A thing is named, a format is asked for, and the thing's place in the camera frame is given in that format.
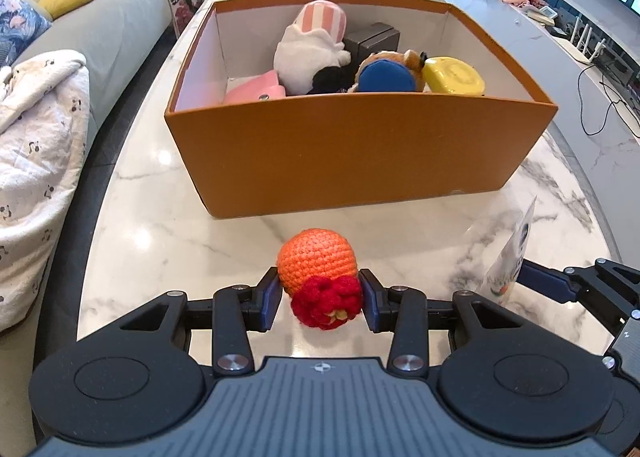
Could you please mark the orange cardboard box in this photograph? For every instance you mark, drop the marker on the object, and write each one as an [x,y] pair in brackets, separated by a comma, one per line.
[350,152]

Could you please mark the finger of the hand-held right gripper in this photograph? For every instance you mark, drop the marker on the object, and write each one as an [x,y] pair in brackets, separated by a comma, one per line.
[542,279]

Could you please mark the white router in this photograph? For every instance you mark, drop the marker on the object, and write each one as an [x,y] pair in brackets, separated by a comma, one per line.
[585,49]

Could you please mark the white marble tv cabinet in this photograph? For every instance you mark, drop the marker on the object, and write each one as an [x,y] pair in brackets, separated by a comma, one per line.
[500,27]

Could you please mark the floral shopping bag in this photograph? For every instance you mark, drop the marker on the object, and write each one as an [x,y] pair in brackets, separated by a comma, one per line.
[182,7]

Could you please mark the floral pillow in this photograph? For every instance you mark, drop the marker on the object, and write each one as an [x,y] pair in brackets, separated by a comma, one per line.
[20,22]

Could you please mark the white panda print blanket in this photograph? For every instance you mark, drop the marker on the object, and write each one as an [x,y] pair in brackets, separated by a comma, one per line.
[35,162]

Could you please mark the grey sofa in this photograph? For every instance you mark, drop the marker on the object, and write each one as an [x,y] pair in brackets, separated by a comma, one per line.
[115,32]

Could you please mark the yellow round case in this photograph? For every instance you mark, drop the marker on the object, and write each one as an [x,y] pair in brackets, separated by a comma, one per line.
[452,74]

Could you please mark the orange crochet fruit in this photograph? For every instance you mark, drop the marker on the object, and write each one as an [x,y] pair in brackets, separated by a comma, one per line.
[315,257]

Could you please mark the small dark grey box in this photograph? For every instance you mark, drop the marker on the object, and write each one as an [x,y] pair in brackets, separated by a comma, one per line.
[375,39]

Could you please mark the pink snap card wallet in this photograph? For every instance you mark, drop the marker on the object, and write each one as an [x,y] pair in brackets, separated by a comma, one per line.
[250,89]

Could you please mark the small white device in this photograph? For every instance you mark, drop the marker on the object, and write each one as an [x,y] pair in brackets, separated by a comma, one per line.
[540,16]

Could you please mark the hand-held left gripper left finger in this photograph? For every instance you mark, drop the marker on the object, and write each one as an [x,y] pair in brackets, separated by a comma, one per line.
[270,304]

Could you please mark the clear packet with card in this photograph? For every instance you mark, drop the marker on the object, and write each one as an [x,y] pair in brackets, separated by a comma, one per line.
[510,257]

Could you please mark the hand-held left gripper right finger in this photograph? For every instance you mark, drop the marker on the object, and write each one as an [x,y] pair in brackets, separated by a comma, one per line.
[370,304]

